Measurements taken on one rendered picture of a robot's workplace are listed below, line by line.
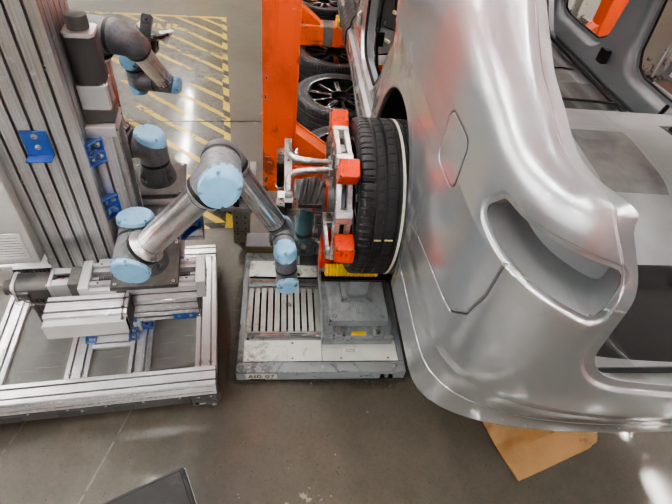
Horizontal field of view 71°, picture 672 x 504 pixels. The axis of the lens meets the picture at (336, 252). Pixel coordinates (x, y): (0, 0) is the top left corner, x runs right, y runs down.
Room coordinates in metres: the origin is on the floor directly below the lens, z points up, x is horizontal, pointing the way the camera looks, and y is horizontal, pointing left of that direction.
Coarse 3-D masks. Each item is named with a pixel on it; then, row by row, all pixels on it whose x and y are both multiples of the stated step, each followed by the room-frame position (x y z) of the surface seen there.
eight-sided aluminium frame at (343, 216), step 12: (336, 132) 1.64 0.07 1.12; (348, 132) 1.65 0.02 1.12; (336, 144) 1.56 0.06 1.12; (348, 144) 1.57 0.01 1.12; (336, 156) 1.48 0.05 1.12; (348, 156) 1.49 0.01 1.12; (336, 180) 1.42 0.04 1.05; (336, 192) 1.38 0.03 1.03; (348, 192) 1.39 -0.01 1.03; (336, 204) 1.35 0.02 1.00; (348, 204) 1.36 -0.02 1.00; (324, 216) 1.69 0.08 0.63; (336, 216) 1.32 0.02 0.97; (348, 216) 1.33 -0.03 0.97; (324, 228) 1.62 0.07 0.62; (336, 228) 1.31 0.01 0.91; (348, 228) 1.32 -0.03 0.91; (324, 240) 1.54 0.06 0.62; (324, 252) 1.47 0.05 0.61
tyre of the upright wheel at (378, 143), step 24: (360, 120) 1.67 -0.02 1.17; (384, 120) 1.71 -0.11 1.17; (360, 144) 1.52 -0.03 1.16; (384, 144) 1.53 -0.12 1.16; (408, 144) 1.55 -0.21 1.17; (384, 168) 1.43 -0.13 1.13; (408, 168) 1.46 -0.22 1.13; (360, 192) 1.37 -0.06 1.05; (384, 192) 1.37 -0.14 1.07; (360, 216) 1.31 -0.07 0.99; (384, 216) 1.33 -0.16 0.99; (360, 240) 1.28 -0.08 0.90; (384, 240) 1.29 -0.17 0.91; (360, 264) 1.29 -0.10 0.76; (384, 264) 1.30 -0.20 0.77
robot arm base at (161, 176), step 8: (144, 168) 1.51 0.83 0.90; (152, 168) 1.51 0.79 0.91; (160, 168) 1.52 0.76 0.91; (168, 168) 1.55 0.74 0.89; (144, 176) 1.51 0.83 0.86; (152, 176) 1.50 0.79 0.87; (160, 176) 1.51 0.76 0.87; (168, 176) 1.54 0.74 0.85; (176, 176) 1.58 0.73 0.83; (144, 184) 1.50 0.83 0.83; (152, 184) 1.49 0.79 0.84; (160, 184) 1.50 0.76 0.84; (168, 184) 1.52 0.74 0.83
